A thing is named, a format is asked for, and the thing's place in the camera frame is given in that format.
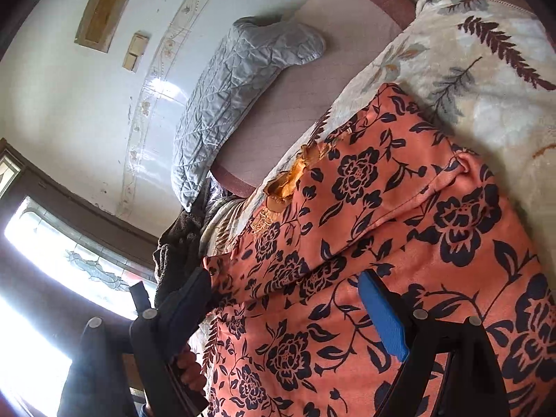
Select beige wall panel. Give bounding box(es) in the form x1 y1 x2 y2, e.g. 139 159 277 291
74 0 129 53

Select stained glass window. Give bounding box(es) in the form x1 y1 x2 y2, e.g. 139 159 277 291
1 142 155 416

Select person's left hand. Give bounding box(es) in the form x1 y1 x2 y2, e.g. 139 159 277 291
175 344 206 394

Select pink headboard cushion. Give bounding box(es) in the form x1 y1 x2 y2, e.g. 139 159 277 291
211 0 417 198

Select cream leaf print blanket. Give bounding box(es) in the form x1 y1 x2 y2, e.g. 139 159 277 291
204 0 555 267

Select dark brown fleece blanket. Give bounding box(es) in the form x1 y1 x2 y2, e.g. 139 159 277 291
153 179 210 308

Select beige wall switch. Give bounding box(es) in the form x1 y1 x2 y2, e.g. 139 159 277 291
123 32 150 73

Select orange floral blouse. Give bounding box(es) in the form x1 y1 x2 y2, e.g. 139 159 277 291
204 83 555 416

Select grey quilted pillow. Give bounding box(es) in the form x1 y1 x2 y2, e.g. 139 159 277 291
171 17 326 211

